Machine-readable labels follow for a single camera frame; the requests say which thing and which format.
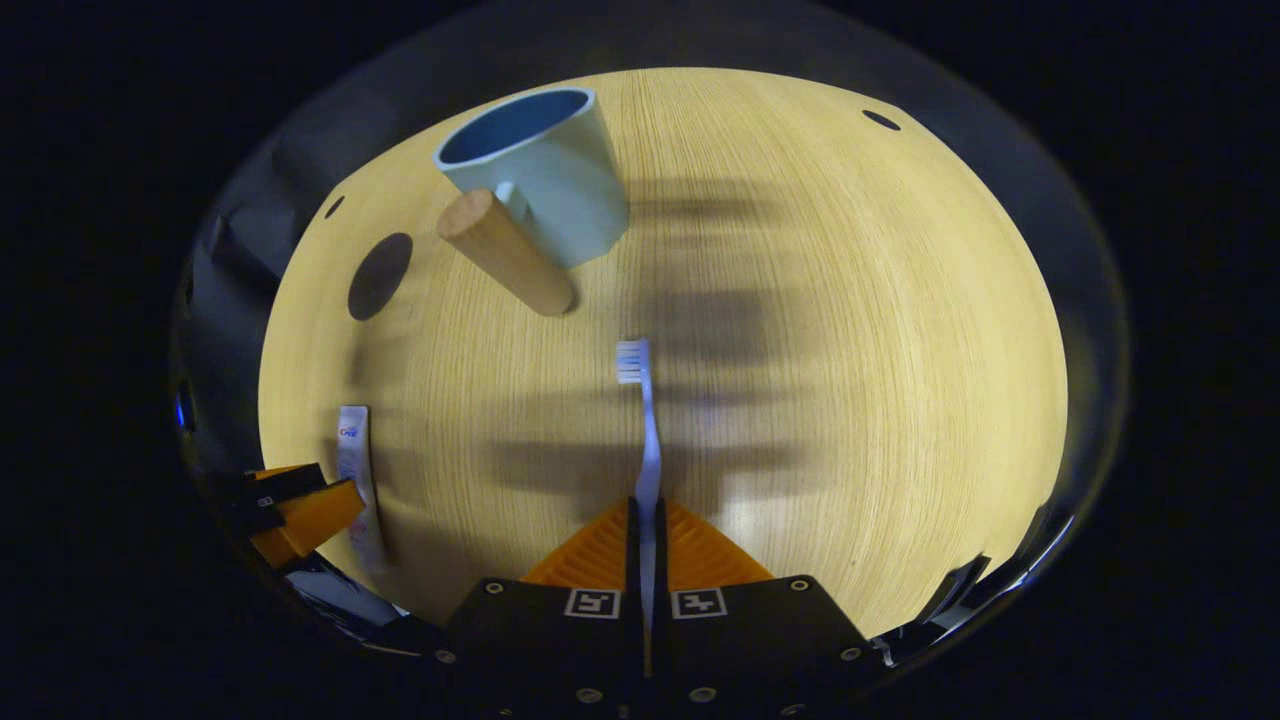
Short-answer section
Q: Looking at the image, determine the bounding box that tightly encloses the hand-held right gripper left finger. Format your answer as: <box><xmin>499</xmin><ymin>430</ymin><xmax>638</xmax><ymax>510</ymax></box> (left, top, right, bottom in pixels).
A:
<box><xmin>443</xmin><ymin>497</ymin><xmax>642</xmax><ymax>720</ymax></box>

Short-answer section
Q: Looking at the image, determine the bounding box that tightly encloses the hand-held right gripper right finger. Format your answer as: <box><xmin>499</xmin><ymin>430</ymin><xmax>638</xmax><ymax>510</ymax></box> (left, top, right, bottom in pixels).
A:
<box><xmin>654</xmin><ymin>497</ymin><xmax>873</xmax><ymax>720</ymax></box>

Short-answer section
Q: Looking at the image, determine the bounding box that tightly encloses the white toothpaste tube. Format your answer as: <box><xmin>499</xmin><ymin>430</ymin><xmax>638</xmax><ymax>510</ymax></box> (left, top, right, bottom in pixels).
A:
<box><xmin>336</xmin><ymin>405</ymin><xmax>387</xmax><ymax>571</ymax></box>

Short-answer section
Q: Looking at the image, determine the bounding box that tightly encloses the white and blue toothbrush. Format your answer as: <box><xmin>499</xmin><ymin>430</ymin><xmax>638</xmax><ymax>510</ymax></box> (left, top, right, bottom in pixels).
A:
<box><xmin>615</xmin><ymin>338</ymin><xmax>664</xmax><ymax>641</ymax></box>

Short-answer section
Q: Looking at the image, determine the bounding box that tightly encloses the dark round coaster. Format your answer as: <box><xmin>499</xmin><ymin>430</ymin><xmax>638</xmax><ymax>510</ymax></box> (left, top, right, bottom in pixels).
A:
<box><xmin>347</xmin><ymin>232</ymin><xmax>414</xmax><ymax>322</ymax></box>

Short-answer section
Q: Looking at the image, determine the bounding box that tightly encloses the light blue cup wooden handle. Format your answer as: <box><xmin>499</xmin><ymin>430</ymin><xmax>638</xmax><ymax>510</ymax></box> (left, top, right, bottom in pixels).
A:
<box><xmin>433</xmin><ymin>87</ymin><xmax>631</xmax><ymax>318</ymax></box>

